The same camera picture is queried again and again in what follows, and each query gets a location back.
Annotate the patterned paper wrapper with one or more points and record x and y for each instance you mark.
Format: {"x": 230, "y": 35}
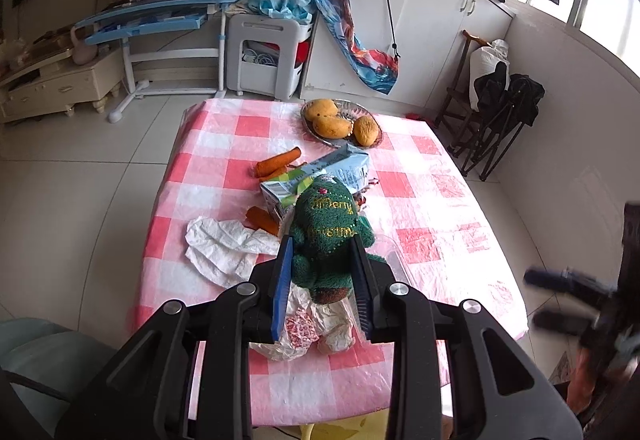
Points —
{"x": 300, "y": 330}

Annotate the clear plastic box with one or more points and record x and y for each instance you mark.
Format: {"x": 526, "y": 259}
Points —
{"x": 395, "y": 260}

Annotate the cream TV stand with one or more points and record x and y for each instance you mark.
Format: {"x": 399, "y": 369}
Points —
{"x": 55, "y": 80}

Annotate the blue study desk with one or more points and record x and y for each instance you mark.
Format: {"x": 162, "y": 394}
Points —
{"x": 150, "y": 15}

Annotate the small red item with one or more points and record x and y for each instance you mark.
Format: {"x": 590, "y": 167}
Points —
{"x": 415, "y": 116}

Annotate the white cabinet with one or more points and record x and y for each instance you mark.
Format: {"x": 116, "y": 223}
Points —
{"x": 430, "y": 20}

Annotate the white bag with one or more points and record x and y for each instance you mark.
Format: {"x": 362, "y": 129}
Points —
{"x": 487, "y": 58}

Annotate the white storage stool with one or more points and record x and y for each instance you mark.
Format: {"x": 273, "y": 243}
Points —
{"x": 265, "y": 28}

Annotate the colourful printed bag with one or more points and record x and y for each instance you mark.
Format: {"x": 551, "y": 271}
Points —
{"x": 345, "y": 30}

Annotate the teal chair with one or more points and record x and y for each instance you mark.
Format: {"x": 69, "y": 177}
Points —
{"x": 40, "y": 350}

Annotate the window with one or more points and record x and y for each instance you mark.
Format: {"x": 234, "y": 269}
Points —
{"x": 610, "y": 15}

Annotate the black jacket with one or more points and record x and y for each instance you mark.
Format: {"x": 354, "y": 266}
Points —
{"x": 492, "y": 90}

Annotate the green and white milk carton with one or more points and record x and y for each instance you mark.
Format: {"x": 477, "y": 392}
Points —
{"x": 330, "y": 168}

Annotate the pale pink round toy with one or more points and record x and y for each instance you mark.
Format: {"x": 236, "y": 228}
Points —
{"x": 82, "y": 50}

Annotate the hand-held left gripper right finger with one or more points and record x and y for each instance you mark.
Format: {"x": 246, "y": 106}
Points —
{"x": 361, "y": 292}

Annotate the black folding chair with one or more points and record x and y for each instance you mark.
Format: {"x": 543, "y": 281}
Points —
{"x": 520, "y": 100}

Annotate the pink checked tablecloth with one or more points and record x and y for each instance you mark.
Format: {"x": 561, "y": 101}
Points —
{"x": 425, "y": 220}

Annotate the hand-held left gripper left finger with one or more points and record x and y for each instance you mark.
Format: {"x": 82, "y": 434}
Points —
{"x": 281, "y": 290}

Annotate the red snack wrapper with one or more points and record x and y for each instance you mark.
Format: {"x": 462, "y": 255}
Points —
{"x": 367, "y": 195}

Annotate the metal fruit plate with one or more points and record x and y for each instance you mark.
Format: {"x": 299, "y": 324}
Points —
{"x": 350, "y": 108}

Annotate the green knit plush toy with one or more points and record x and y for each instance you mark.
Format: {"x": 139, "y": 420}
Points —
{"x": 325, "y": 230}

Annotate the white tissue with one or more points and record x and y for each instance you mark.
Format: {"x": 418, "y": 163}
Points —
{"x": 220, "y": 245}

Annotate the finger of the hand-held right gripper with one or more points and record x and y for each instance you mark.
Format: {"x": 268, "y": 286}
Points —
{"x": 560, "y": 280}
{"x": 562, "y": 322}

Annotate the blue patterned cloth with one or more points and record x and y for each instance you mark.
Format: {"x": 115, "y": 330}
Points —
{"x": 280, "y": 3}

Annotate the dark wooden chair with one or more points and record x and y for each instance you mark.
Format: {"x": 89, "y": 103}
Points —
{"x": 450, "y": 100}

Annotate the orange carrot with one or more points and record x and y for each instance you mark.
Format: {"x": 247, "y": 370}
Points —
{"x": 262, "y": 219}
{"x": 277, "y": 162}

